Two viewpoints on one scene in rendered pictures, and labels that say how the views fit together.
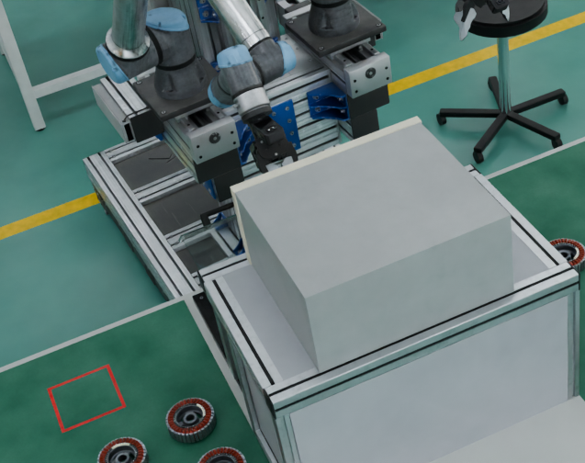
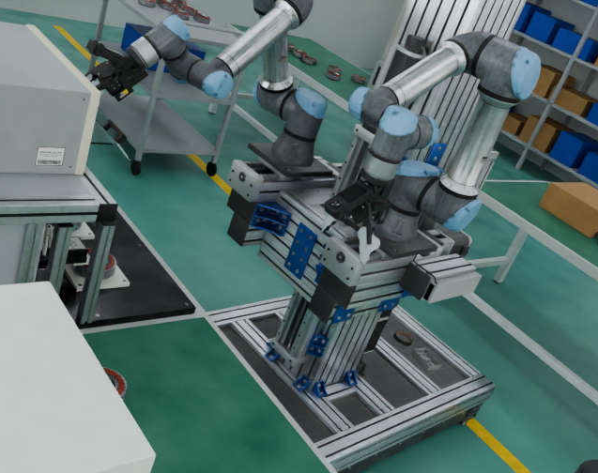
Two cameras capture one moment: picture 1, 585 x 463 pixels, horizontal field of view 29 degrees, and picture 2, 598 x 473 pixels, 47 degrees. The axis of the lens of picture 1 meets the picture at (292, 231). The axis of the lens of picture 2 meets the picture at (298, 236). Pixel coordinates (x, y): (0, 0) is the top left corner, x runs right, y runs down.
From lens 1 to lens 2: 266 cm
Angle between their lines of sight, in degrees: 51
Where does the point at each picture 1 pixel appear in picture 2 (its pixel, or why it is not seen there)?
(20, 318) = (235, 276)
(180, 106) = (262, 150)
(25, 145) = not seen: hidden behind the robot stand
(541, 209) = (191, 396)
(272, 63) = (200, 70)
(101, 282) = not seen: hidden behind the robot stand
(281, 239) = not seen: outside the picture
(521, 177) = (248, 392)
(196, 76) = (288, 149)
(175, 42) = (294, 111)
